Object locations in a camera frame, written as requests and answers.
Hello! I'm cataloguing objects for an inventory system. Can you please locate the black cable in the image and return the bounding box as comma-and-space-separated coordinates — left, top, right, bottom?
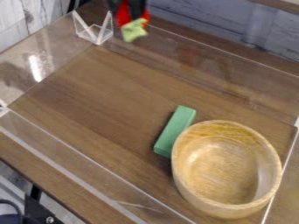
0, 199, 26, 224

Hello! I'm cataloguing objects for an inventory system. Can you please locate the wooden bowl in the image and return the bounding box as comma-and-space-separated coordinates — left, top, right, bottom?
173, 120, 284, 220

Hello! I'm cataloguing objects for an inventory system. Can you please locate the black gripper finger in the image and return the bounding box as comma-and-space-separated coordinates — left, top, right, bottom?
107, 0, 123, 13
129, 0, 147, 20

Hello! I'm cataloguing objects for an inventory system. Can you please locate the black table leg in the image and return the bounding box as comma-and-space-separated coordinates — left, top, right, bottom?
30, 185, 43, 201

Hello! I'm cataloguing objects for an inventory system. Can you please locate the clear acrylic tray wall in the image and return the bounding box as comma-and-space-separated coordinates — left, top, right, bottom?
0, 98, 197, 224

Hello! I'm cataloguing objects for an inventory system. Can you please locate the green rectangular block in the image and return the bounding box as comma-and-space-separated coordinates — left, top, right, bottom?
154, 105, 197, 158

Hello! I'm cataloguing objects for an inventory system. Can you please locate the red plush fruit green leaf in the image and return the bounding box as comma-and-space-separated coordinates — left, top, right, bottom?
117, 0, 150, 43

